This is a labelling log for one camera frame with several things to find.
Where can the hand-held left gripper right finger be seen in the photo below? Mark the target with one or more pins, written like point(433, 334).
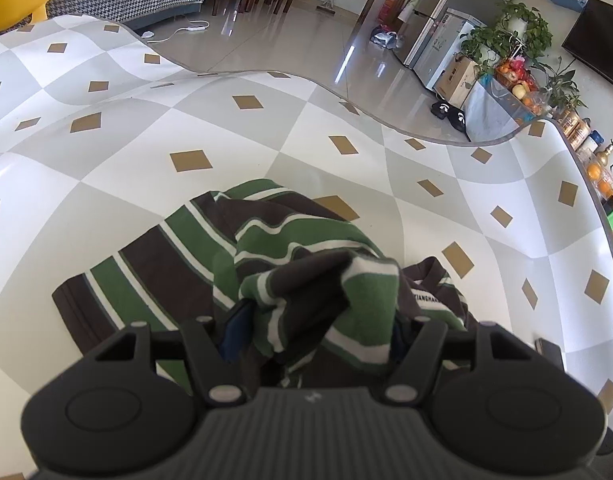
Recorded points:
point(397, 346)

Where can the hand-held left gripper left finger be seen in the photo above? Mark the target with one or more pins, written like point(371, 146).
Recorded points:
point(236, 330)

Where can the green brown striped shirt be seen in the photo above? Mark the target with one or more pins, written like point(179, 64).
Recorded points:
point(296, 240)

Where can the black smartphone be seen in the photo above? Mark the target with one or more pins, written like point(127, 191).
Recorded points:
point(548, 350)

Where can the checkered table mat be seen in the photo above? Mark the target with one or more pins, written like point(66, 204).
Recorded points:
point(236, 140)

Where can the black white slipper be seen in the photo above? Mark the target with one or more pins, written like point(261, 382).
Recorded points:
point(459, 120)
point(442, 109)

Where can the glass side table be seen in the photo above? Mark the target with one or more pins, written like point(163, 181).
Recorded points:
point(496, 115)

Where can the pile of oranges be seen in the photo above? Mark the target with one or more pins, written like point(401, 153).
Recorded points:
point(601, 180)

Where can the cardboard box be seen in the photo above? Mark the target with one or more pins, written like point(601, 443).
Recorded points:
point(459, 80)

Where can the blue capped bottle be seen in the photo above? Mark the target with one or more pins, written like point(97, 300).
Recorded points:
point(593, 142)

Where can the fruit basket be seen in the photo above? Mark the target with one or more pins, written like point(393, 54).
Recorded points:
point(513, 70)

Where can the small white refrigerator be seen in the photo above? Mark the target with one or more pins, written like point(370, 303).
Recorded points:
point(449, 50)

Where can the white plastic bag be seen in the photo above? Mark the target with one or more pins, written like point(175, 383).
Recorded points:
point(384, 40)

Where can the leafy potted plant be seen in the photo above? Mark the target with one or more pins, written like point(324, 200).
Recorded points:
point(561, 85)

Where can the silver refrigerator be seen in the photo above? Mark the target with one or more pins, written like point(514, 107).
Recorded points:
point(436, 5)

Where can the trailing green potted plant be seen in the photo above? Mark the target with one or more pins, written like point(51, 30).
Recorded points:
point(531, 30)

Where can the black television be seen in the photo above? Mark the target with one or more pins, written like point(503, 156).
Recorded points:
point(598, 40)

